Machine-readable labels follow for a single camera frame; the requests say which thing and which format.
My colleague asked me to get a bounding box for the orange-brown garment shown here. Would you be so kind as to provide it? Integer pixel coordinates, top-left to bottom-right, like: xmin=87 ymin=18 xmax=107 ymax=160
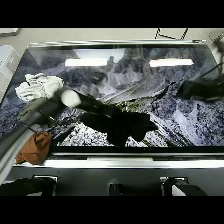
xmin=15 ymin=130 xmax=54 ymax=166

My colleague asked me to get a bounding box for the white garment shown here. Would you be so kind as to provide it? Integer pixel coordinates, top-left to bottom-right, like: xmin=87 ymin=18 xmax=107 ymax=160
xmin=14 ymin=72 xmax=65 ymax=103

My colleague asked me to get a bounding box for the black garment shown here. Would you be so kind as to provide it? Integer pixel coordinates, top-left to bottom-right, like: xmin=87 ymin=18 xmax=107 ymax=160
xmin=79 ymin=110 xmax=159 ymax=148

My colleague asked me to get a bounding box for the silver frame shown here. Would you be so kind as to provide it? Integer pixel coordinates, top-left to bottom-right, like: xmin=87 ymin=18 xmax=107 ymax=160
xmin=0 ymin=39 xmax=224 ymax=197

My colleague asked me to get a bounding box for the white box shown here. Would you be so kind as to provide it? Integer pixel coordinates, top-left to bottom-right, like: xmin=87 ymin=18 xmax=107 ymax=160
xmin=0 ymin=44 xmax=22 ymax=101

